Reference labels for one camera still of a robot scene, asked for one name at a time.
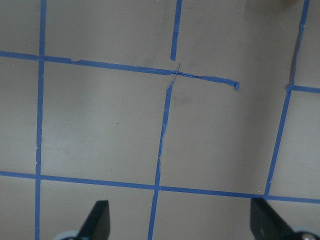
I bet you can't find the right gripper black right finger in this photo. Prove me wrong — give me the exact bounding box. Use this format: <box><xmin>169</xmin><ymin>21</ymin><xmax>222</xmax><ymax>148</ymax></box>
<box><xmin>250</xmin><ymin>197</ymin><xmax>295</xmax><ymax>240</ymax></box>

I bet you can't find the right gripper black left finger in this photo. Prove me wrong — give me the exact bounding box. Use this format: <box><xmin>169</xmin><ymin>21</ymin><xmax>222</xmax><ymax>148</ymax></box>
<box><xmin>77</xmin><ymin>200</ymin><xmax>111</xmax><ymax>240</ymax></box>

